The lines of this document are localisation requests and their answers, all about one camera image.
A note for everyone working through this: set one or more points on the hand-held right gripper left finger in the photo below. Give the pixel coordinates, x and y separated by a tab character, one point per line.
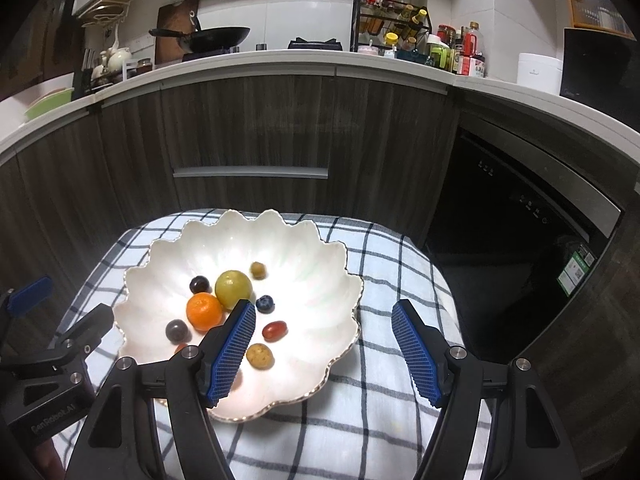
230	355

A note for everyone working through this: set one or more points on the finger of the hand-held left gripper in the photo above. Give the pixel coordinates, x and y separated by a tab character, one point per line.
87	330
30	294

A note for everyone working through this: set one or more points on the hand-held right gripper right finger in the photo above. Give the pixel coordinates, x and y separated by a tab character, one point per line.
417	355

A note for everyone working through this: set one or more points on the tan longan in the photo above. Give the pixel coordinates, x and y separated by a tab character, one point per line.
259	356
258	270

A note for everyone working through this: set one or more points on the orange mandarin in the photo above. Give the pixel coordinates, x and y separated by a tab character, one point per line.
204	312

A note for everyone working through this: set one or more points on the red grape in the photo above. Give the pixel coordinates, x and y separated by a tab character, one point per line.
180	348

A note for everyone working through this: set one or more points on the red cherry tomato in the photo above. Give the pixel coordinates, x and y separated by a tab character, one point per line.
275	330

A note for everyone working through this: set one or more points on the dark purple grape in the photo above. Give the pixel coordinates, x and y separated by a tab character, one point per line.
177	330
200	284

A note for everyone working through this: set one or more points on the blueberry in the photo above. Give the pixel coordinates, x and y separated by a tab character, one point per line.
265	303

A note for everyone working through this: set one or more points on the yellow-green plum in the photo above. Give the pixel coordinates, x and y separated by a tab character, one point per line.
233	287

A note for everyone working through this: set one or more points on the white scalloped ceramic bowl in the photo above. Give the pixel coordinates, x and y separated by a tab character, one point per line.
310	300

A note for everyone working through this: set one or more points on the person's left forearm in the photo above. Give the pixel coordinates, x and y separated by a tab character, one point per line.
47	460

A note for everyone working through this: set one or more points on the white blue checked cloth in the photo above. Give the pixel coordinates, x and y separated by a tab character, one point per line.
390	270

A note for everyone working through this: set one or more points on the built-in black dishwasher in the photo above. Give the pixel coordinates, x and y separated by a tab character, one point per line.
500	240

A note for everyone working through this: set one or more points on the black knife block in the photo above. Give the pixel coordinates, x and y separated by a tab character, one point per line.
82	82

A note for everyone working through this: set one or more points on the dark wood base cabinets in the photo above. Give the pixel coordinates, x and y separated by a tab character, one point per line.
250	120

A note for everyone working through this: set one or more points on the white teapot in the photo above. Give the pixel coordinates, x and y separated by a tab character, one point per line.
119	60

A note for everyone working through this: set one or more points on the brown glass jar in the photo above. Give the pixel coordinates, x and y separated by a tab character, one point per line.
144	67

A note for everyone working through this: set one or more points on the blue bowl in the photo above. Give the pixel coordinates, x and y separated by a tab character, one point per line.
410	55

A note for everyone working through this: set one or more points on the green plastic container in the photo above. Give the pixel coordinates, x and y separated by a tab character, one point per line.
439	55

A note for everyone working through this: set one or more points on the small pink bowl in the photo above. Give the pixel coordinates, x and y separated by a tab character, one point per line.
367	50

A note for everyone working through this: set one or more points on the brown wooden cutting board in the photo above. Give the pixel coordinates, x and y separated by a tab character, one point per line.
172	17

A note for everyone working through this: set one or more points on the red sauce bottle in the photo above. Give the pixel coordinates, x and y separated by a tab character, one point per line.
472	45

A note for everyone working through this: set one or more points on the black wok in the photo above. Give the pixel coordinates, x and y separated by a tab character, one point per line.
215	37

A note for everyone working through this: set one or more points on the yellow-lid jar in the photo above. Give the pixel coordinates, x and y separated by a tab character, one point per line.
391	39

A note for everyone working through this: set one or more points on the black gas hob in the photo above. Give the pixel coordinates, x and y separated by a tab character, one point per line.
315	44

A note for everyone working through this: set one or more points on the red-lid jar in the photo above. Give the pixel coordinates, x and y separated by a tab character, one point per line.
446	32

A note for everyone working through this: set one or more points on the black microwave oven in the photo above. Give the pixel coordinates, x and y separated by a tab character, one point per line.
600	65

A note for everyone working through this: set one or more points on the wooden glass-door cabinet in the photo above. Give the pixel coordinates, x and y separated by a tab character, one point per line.
595	5

